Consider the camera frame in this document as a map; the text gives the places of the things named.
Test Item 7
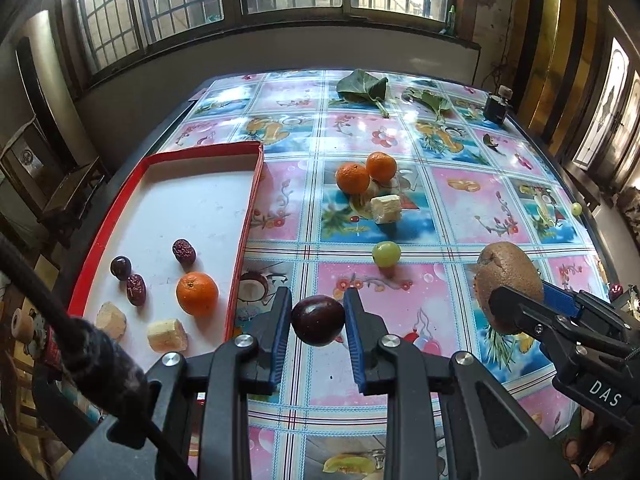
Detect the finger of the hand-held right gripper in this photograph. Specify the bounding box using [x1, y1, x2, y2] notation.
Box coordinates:
[542, 280, 616, 323]
[487, 285, 631, 361]

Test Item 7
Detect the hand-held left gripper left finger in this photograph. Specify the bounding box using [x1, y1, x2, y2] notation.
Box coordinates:
[145, 286, 293, 480]

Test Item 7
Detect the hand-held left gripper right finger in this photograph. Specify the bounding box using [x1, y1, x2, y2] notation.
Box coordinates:
[342, 287, 586, 480]

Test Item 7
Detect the brown kiwi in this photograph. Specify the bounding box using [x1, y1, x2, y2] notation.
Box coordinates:
[474, 241, 546, 336]

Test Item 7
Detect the mandarin orange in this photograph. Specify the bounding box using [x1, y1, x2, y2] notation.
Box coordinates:
[366, 151, 398, 182]
[175, 271, 220, 317]
[335, 162, 371, 196]

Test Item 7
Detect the peeled banana piece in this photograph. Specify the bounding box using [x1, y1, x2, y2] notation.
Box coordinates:
[146, 318, 190, 356]
[370, 194, 403, 225]
[95, 301, 127, 343]

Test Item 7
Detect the dried red date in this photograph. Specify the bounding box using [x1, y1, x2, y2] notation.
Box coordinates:
[172, 238, 196, 266]
[125, 274, 147, 307]

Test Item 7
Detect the red cardboard tray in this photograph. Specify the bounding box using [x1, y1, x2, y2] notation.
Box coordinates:
[65, 141, 266, 361]

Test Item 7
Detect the person's right hand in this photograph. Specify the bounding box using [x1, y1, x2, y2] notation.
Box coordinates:
[562, 407, 623, 478]

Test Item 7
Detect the fruit-print tablecloth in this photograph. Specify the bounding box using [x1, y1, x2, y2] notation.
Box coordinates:
[160, 70, 613, 480]

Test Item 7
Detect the glass panel door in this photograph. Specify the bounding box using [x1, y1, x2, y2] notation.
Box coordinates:
[570, 35, 640, 191]

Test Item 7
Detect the small black jar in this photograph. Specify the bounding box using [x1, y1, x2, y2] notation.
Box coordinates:
[482, 86, 515, 126]

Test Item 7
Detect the small green leaf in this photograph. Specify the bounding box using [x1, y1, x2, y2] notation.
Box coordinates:
[402, 87, 451, 122]

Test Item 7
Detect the dark wooden chair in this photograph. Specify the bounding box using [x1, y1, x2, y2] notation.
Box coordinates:
[0, 115, 108, 241]

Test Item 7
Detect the large green leaf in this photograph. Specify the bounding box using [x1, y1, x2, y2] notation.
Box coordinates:
[336, 69, 391, 118]

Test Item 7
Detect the standing air conditioner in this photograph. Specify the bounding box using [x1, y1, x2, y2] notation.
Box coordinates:
[15, 10, 101, 171]

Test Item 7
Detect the black braided cable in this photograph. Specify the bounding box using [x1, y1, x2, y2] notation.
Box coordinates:
[0, 232, 196, 480]

